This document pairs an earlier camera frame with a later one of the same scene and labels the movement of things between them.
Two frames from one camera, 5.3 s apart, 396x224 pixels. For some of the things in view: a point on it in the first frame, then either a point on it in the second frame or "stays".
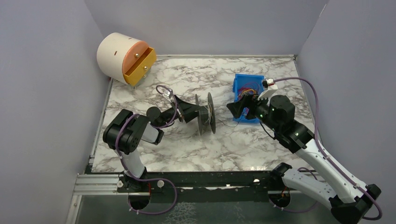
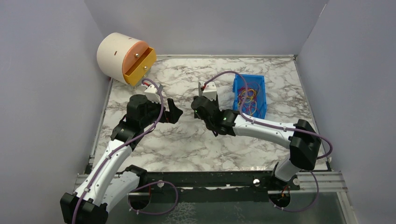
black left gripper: x=181 y=111 to x=165 y=110
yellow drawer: x=141 y=67 stays
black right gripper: x=251 y=108 to x=203 y=103
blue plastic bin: x=241 y=81 stays
